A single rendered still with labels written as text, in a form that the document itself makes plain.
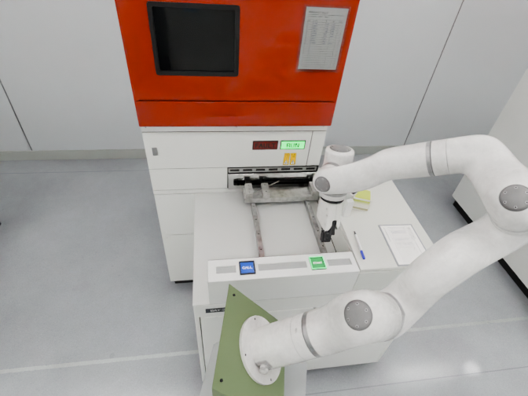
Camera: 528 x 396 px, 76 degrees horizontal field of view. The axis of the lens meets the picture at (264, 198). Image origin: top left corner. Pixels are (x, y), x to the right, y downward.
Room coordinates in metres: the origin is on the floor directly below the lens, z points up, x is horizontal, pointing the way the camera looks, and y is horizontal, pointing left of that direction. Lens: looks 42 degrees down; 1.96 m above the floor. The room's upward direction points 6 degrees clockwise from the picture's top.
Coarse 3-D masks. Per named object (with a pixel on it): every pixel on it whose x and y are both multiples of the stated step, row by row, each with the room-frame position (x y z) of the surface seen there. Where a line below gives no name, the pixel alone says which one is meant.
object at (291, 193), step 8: (256, 192) 1.24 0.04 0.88; (272, 192) 1.25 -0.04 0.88; (280, 192) 1.26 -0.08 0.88; (288, 192) 1.26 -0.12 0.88; (296, 192) 1.27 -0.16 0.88; (304, 192) 1.28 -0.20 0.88; (248, 200) 1.19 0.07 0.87; (256, 200) 1.20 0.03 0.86; (264, 200) 1.21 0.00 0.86; (272, 200) 1.22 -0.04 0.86; (280, 200) 1.23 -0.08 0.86; (288, 200) 1.23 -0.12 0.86; (296, 200) 1.24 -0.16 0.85
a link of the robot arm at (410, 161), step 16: (416, 144) 0.77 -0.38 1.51; (368, 160) 0.75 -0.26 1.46; (384, 160) 0.75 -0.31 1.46; (400, 160) 0.74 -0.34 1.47; (416, 160) 0.72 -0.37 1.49; (320, 176) 0.75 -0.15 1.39; (336, 176) 0.73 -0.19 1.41; (352, 176) 0.72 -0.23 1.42; (368, 176) 0.72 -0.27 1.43; (384, 176) 0.73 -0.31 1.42; (400, 176) 0.73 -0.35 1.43; (416, 176) 0.72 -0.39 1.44; (336, 192) 0.72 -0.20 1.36
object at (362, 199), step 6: (360, 192) 1.13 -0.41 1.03; (366, 192) 1.14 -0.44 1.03; (354, 198) 1.10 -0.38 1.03; (360, 198) 1.10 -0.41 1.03; (366, 198) 1.10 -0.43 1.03; (354, 204) 1.10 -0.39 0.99; (360, 204) 1.09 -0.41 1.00; (366, 204) 1.09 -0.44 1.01; (360, 210) 1.09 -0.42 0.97; (366, 210) 1.09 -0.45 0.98
